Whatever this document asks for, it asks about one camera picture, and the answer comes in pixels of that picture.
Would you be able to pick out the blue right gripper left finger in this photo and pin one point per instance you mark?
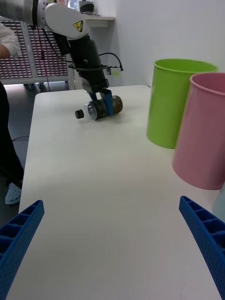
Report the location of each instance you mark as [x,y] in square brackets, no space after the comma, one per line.
[16,236]

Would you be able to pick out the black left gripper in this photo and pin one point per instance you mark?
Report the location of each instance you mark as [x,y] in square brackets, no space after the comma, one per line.
[95,80]

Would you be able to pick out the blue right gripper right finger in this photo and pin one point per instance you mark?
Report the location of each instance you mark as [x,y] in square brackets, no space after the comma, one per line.
[208,234]

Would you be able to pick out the brown bottle with black cap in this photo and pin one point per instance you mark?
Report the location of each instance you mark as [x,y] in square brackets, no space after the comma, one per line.
[117,105]

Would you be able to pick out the person's forearm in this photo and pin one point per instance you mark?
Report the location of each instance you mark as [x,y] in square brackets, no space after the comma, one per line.
[10,39]

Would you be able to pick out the silver and black left arm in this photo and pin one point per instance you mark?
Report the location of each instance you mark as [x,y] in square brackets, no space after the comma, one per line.
[63,18]

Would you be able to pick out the person's hand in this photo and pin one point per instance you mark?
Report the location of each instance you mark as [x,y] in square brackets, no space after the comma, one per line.
[4,51]

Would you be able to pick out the pale blue perforated slipper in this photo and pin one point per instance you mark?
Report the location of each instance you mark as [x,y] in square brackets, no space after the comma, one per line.
[12,193]

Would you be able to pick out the small parts drawer cabinet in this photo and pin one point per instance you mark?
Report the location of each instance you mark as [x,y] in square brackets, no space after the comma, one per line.
[14,68]
[51,65]

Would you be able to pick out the yellow-green plastic bin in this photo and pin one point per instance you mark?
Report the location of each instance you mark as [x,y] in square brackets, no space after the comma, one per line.
[168,105]

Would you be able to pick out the pink plastic bin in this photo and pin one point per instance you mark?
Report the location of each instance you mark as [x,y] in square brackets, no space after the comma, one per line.
[204,140]

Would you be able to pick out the person's leg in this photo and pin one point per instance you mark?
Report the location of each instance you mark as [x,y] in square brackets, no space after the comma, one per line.
[7,140]

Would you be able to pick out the white wall shelf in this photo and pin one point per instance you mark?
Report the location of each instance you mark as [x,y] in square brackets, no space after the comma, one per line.
[99,20]

